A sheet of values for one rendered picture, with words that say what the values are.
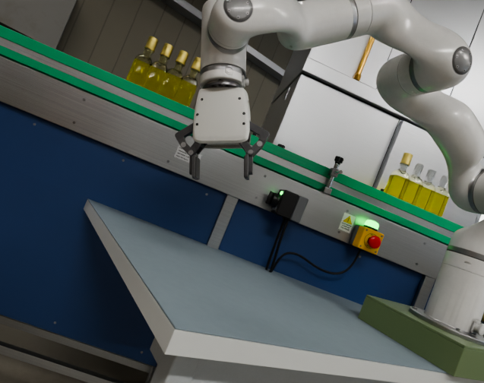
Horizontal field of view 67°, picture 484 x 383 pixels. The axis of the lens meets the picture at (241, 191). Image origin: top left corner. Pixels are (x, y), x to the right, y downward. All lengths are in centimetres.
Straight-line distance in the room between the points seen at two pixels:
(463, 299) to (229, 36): 80
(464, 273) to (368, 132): 79
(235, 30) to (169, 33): 310
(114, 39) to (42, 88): 234
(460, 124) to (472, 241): 29
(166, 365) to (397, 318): 62
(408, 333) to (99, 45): 316
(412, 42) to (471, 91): 109
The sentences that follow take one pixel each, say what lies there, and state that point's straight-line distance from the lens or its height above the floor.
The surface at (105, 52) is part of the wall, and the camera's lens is 354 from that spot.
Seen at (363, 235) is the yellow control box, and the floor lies 97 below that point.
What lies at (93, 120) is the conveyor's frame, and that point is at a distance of 122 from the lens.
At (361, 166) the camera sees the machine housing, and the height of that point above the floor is 125.
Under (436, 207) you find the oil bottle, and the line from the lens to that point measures 157.
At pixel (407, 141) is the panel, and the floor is 142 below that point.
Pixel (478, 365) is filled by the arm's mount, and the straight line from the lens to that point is 102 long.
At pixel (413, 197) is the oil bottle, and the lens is 152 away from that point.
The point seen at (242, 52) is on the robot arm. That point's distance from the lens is 69.
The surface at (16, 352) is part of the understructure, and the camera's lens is 139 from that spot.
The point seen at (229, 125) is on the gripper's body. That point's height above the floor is 103.
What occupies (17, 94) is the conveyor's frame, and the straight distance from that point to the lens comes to 130.
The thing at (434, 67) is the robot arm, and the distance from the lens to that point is 85.
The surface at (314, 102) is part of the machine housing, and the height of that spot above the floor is 141.
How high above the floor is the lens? 92
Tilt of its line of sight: 2 degrees up
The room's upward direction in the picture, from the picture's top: 22 degrees clockwise
